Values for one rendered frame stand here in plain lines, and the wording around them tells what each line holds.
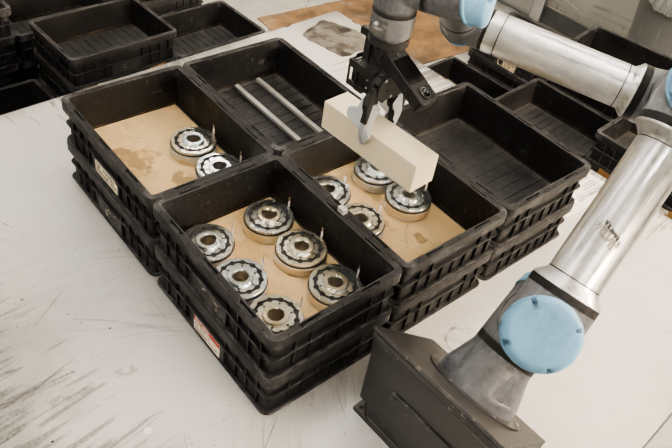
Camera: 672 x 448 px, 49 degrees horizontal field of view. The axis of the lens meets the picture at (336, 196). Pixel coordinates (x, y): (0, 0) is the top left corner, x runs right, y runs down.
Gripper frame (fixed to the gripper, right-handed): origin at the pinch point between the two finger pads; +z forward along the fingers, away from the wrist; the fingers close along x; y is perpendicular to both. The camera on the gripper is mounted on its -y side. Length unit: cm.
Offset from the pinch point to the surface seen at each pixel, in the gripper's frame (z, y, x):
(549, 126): 71, 29, -140
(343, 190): 22.7, 9.6, -4.1
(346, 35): 38, 78, -73
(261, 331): 15.9, -13.7, 37.7
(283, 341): 16.3, -17.2, 35.8
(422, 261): 15.9, -18.9, 3.8
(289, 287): 25.8, -2.9, 21.5
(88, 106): 19, 61, 27
